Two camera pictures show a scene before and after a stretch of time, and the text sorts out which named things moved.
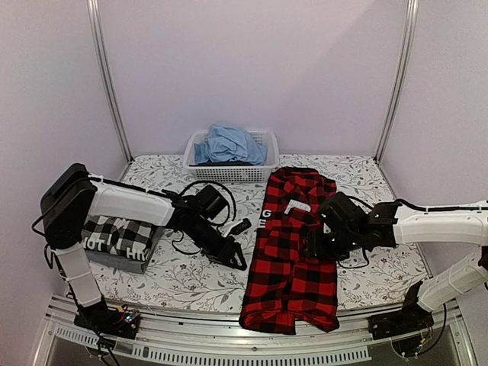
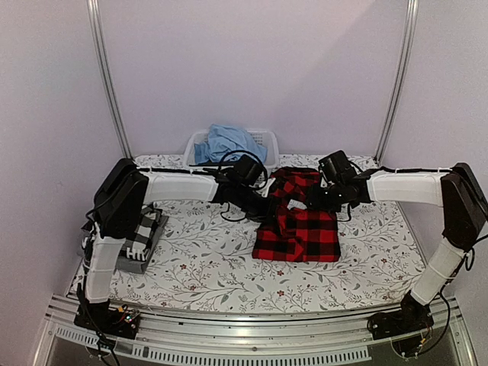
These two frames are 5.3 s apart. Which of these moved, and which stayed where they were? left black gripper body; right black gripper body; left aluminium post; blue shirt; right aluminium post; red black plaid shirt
Moved: right black gripper body; left black gripper body; red black plaid shirt
Stayed: right aluminium post; left aluminium post; blue shirt
